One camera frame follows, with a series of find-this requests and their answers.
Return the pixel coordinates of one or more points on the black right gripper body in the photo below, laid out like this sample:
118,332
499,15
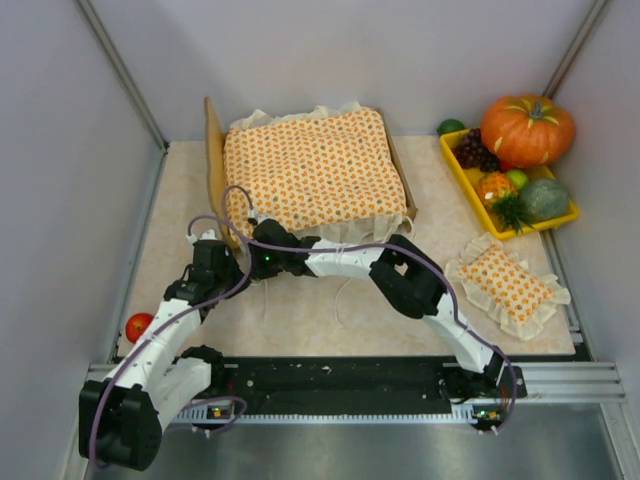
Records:
267,230

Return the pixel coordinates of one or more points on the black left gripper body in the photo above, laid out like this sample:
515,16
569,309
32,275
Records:
220,248

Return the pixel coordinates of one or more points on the wooden pet bed frame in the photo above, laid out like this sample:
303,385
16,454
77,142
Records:
215,150

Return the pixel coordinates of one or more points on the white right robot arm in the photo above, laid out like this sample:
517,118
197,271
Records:
412,283

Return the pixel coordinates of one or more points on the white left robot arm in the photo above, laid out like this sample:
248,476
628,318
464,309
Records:
122,418

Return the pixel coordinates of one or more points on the red apple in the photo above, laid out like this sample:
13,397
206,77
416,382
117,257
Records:
136,326

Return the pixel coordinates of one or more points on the yellow plastic tray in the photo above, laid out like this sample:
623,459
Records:
467,181

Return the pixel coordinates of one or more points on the dark green lime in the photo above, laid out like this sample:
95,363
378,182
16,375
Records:
450,125

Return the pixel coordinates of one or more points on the duck print pillow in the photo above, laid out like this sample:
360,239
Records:
502,285

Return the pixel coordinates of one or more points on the dark purple grape bunch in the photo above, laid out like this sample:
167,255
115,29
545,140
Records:
470,153

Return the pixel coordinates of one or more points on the orange pineapple toy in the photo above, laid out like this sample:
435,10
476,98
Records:
499,195

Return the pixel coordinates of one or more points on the red tomato under pumpkin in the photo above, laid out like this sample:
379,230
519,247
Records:
505,166

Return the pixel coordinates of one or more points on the green melon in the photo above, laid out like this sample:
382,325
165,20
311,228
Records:
544,199

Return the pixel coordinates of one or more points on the orange pumpkin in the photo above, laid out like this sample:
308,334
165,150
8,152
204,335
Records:
527,131

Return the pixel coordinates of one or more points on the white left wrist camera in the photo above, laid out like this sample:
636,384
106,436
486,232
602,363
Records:
210,234

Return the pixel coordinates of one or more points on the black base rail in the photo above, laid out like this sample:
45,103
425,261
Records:
354,385

